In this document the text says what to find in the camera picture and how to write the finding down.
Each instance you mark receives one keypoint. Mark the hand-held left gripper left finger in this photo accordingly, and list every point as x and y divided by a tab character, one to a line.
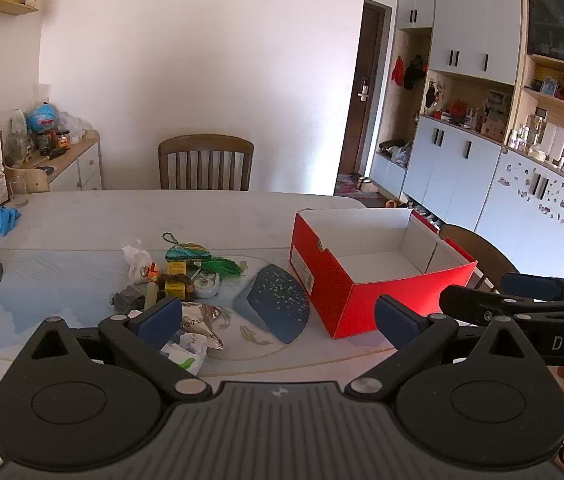
159	320

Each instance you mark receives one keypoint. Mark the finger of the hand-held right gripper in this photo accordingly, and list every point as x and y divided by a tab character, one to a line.
532	286
482	305

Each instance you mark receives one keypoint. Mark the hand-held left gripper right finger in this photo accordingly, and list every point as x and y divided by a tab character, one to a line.
397	320

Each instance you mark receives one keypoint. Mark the pale yellow oblong bar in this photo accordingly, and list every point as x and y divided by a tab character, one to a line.
151	297

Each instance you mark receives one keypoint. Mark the brown hair scrunchie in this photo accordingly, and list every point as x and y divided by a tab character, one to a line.
162	282

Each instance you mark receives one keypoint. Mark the dark grey packet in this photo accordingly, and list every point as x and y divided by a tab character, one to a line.
127	299

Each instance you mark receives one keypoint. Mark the red cardboard box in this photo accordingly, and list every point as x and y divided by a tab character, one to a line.
357	310

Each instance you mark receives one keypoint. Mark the white green wrapper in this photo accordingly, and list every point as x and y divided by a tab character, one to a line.
187	355

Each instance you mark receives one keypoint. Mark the silver foil wrapper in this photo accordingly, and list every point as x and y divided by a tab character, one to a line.
207	320

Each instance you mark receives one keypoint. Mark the small orange toy figure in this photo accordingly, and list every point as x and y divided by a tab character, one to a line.
152	271

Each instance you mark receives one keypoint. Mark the round white tape roll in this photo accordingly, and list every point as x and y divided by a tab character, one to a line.
207	286

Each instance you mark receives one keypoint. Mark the white plastic bag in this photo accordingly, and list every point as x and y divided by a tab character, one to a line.
137	257

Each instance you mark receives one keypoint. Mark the wooden round-back chair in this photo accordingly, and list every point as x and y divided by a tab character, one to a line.
482	250

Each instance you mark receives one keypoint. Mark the row of shoes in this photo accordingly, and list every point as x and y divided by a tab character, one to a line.
412	210

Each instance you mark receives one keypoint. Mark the blue printed table mat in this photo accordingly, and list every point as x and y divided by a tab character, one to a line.
272	305

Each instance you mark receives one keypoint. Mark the white slippers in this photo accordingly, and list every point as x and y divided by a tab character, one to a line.
367	184

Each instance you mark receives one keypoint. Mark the patterned door rug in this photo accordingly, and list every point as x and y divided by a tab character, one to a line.
346	186

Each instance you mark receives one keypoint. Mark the grey plastic bag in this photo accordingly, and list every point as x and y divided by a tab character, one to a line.
397	152

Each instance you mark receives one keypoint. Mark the white wooden sideboard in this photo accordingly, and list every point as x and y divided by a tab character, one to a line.
87	165

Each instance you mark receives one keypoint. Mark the wooden slat-back chair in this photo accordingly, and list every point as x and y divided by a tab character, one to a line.
205	144

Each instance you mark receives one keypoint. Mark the dark wooden door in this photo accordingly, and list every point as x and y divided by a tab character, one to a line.
369	125

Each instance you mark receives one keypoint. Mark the jar with dark lid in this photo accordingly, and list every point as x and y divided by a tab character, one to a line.
63	140

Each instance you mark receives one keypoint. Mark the clear plastic bag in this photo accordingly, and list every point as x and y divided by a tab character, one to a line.
74	125

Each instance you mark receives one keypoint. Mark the silver door lock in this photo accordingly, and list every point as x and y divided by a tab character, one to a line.
362	87

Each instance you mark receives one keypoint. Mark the black hanging bag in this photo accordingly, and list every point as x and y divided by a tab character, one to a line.
414	72

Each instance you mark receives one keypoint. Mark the red hanging cloth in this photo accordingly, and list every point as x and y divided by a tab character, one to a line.
398	71

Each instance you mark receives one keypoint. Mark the white wooden wall cabinet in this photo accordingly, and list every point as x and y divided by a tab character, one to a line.
477	30

